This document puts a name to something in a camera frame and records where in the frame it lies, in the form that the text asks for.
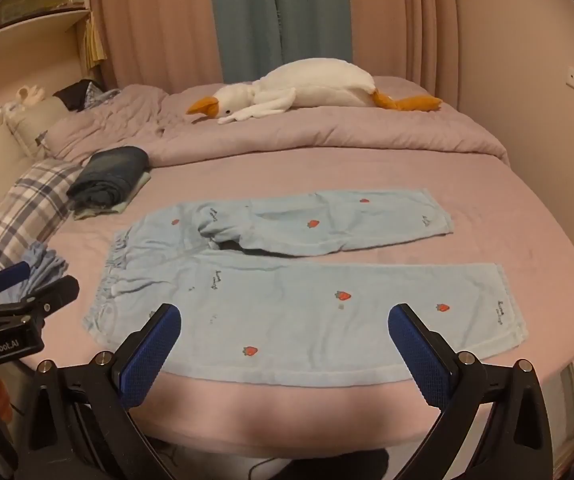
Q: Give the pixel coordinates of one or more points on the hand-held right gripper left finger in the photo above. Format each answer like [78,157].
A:
[152,355]

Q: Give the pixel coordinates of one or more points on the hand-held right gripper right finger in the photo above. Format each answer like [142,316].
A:
[419,355]

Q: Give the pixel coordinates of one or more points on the light blue pants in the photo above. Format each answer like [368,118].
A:
[292,310]

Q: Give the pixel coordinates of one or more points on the crumpled blue cloth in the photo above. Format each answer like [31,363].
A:
[47,262]

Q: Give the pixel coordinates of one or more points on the plaid pillow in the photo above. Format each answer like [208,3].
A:
[22,205]

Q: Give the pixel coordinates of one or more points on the folded dark jeans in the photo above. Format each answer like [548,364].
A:
[112,170]

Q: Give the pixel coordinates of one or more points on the grey pillow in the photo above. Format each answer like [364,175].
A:
[37,122]

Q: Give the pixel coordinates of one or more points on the small white plush toy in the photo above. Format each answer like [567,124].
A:
[27,96]

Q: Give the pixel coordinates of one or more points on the black clothes pile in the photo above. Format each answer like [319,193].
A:
[74,95]

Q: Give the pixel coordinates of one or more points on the beige headboard shelf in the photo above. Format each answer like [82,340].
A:
[17,60]

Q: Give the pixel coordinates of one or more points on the pink quilt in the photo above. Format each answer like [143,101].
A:
[317,135]

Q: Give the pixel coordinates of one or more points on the yellow hanging cloth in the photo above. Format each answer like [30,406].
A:
[92,42]

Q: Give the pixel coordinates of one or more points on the pink curtain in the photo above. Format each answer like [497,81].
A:
[382,15]
[157,25]

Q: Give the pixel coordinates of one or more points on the white goose plush toy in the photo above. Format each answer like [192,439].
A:
[317,82]

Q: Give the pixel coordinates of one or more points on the blue curtain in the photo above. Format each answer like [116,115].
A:
[257,15]

